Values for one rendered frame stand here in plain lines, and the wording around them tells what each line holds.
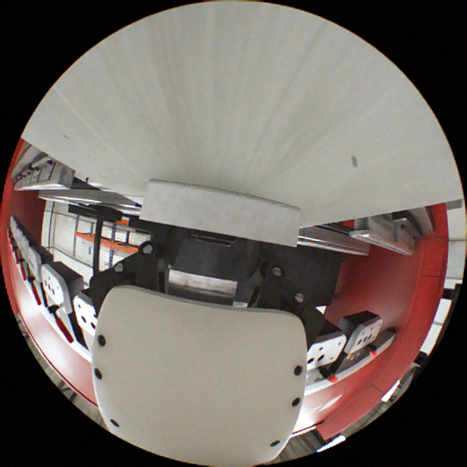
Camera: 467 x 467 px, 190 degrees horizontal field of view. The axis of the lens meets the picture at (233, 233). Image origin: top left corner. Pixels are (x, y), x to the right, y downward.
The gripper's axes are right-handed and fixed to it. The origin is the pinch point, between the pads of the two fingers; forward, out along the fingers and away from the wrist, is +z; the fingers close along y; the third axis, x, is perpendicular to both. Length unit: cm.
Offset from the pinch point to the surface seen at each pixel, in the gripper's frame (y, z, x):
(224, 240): 2.2, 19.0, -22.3
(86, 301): -21.3, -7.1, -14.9
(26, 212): -216, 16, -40
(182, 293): -3.5, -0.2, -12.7
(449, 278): 720, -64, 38
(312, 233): 32.4, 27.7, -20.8
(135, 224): -36, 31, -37
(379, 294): 84, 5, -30
